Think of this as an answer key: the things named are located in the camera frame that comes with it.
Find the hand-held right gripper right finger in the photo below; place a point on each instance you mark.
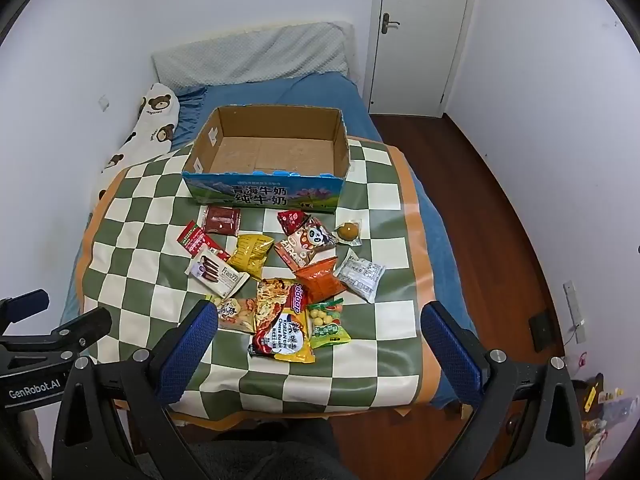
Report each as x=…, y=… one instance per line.
x=450, y=355

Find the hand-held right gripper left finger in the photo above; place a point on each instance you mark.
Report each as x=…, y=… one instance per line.
x=192, y=345

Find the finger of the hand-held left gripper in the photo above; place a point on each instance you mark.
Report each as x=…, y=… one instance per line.
x=25, y=306
x=82, y=327

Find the red and green snack packet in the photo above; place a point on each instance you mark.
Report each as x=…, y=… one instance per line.
x=199, y=240

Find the orange chip bag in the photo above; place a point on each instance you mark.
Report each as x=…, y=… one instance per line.
x=320, y=282

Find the cardboard box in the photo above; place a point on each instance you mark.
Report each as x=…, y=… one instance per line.
x=260, y=195

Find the beige snack packet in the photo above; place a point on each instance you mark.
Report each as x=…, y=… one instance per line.
x=237, y=315

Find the white wafer pack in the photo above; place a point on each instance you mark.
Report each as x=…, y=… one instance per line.
x=215, y=272

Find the green white checkered mat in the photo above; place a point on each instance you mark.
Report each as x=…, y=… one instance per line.
x=150, y=270

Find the noodle print snack packet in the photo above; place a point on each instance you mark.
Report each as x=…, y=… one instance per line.
x=272, y=305

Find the yellow and red snack packet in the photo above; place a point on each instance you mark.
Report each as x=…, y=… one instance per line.
x=287, y=345

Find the black box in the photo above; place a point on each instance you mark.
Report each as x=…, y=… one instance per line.
x=542, y=332

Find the yellow chip bag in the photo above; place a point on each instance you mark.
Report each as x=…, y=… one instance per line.
x=250, y=255

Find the pink snack packet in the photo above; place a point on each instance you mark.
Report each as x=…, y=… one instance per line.
x=298, y=297

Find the white snack packet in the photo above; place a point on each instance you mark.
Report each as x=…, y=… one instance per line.
x=360, y=275

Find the green packet with yellow balls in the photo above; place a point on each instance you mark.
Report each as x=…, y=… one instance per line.
x=327, y=327

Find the dark red snack packet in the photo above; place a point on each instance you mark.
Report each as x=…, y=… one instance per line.
x=221, y=220

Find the white power strip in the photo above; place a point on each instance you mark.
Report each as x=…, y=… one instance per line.
x=574, y=310

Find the red mushroom print snack packet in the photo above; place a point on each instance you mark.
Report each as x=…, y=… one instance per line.
x=292, y=254

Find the small red snack packet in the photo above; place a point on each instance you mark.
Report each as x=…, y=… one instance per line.
x=292, y=221

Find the clear packet with brown egg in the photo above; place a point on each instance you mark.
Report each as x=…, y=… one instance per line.
x=347, y=232

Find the panda print snack packet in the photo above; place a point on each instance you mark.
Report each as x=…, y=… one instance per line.
x=312, y=237

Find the pile of assorted packets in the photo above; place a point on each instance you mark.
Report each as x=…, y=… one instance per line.
x=602, y=410

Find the white bear print pillow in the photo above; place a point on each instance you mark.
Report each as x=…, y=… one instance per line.
x=150, y=125

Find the bed with blue sheet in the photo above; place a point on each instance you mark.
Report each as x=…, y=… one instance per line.
x=300, y=90

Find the grey pillow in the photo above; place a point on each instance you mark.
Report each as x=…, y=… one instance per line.
x=250, y=55

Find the white door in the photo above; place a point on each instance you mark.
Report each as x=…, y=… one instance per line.
x=425, y=60

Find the white wall socket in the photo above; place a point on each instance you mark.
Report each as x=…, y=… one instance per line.
x=104, y=102

